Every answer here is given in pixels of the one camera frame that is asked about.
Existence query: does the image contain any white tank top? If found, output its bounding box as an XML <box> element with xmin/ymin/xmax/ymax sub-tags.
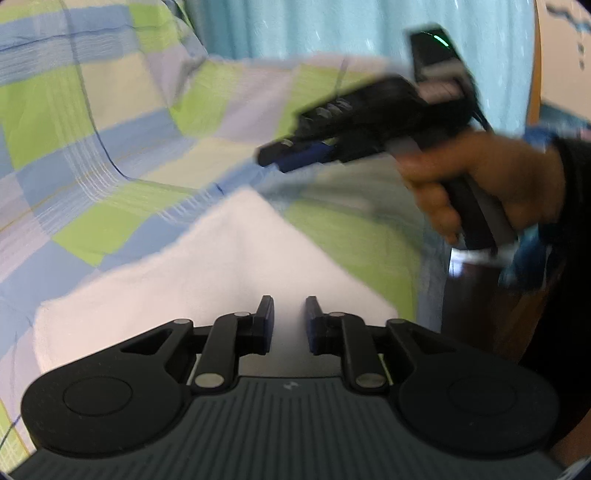
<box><xmin>33</xmin><ymin>189</ymin><xmax>398</xmax><ymax>377</ymax></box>

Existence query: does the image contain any person's right hand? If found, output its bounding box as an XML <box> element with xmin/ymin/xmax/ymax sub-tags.
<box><xmin>396</xmin><ymin>131</ymin><xmax>565</xmax><ymax>245</ymax></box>

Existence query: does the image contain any light blue curtain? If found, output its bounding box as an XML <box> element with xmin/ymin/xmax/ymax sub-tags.
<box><xmin>184</xmin><ymin>0</ymin><xmax>535</xmax><ymax>134</ymax></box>

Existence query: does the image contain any plaid blue green bedsheet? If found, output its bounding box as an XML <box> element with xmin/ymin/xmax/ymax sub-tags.
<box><xmin>1</xmin><ymin>1</ymin><xmax>447</xmax><ymax>472</ymax></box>

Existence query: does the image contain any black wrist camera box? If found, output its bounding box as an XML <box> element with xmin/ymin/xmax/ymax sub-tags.
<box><xmin>407</xmin><ymin>24</ymin><xmax>478</xmax><ymax>104</ymax></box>

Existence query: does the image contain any wooden bed frame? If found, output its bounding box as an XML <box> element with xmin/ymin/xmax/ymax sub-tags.
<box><xmin>527</xmin><ymin>1</ymin><xmax>590</xmax><ymax>139</ymax></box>

